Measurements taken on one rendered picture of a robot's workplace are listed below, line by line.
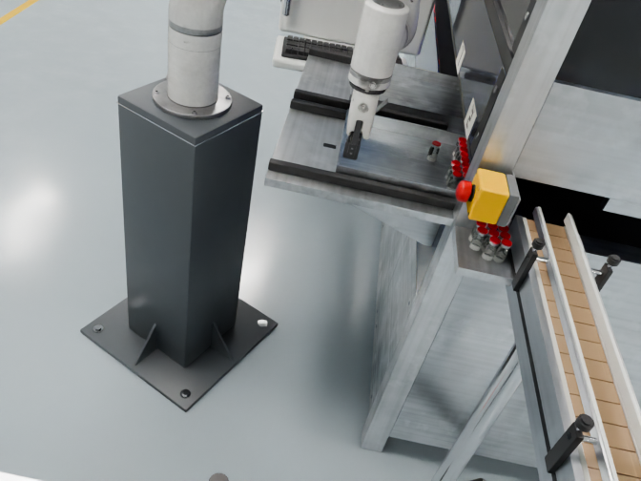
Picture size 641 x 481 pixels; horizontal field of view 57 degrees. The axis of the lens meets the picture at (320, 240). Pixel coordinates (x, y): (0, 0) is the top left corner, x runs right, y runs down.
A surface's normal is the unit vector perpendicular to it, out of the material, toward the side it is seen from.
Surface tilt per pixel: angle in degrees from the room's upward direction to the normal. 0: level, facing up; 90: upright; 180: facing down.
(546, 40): 90
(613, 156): 90
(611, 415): 0
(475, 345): 90
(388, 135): 0
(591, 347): 0
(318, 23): 90
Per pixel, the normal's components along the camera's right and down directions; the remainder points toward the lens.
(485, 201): -0.12, 0.63
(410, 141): 0.18, -0.75
